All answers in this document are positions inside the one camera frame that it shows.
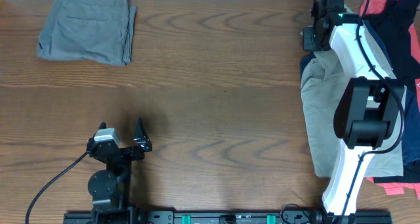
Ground light khaki shorts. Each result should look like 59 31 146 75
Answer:
300 7 408 179

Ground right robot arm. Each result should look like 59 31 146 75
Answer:
303 0 404 223

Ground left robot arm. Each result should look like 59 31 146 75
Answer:
87 118 152 212

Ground red garment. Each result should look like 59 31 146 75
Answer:
360 0 419 195

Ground black garment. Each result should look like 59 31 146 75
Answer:
364 0 419 91

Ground folded dark grey shorts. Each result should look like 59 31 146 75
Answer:
37 0 137 66

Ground navy blue shorts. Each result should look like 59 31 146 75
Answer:
301 50 419 183

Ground left black cable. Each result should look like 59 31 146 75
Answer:
24 150 90 224

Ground black cable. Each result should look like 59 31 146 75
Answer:
24 150 90 224
313 0 406 224

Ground right black cable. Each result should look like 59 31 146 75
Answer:
313 0 406 224

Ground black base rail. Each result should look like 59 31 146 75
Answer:
63 207 392 224

